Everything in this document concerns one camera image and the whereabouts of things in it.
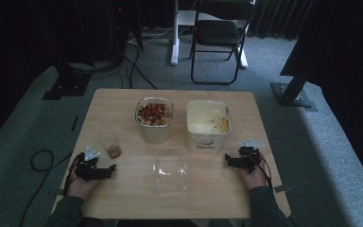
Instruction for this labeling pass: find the hand-held gripper cable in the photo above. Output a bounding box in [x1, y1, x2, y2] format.
[62, 153, 82, 198]
[252, 152, 274, 191]

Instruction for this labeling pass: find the right hand-held gripper cable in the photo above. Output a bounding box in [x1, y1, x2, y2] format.
[252, 152, 274, 191]

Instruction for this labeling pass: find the small clear cup brown powder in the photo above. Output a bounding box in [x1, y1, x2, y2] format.
[97, 131, 123, 159]

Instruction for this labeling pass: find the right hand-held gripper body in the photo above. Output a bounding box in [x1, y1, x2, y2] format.
[236, 138, 266, 174]

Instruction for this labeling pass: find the black angled stand base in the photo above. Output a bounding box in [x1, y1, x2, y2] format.
[270, 61, 319, 113]

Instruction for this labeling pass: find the clear container of red cereal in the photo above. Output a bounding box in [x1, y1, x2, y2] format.
[134, 96, 175, 145]

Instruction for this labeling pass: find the black folding chair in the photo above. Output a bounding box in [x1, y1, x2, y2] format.
[189, 0, 257, 86]

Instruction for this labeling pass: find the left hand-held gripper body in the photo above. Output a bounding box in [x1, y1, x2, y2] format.
[74, 146, 108, 183]

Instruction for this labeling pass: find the grey tape piece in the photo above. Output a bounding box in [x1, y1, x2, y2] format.
[273, 184, 291, 194]

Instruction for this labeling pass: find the left hand-held gripper cable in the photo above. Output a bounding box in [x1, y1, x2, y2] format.
[62, 153, 82, 198]

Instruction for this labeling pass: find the black stand with base plate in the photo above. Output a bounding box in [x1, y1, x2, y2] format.
[42, 46, 96, 101]

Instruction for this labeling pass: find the person's left hand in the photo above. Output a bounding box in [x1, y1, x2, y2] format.
[65, 156, 99, 201]

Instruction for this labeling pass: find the white tub of yogurt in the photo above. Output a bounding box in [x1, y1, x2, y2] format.
[185, 99, 233, 154]

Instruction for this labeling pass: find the person's right hand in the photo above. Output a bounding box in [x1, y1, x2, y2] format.
[236, 152, 269, 191]

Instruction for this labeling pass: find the black tape strip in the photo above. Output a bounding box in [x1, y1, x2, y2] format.
[70, 115, 80, 132]

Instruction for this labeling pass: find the empty clear plastic cup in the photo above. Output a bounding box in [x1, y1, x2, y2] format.
[151, 148, 189, 194]

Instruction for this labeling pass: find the black floor cable bundle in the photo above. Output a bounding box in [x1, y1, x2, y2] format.
[88, 18, 159, 91]

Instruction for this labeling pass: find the black floor cable loop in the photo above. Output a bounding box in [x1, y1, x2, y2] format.
[18, 148, 74, 227]

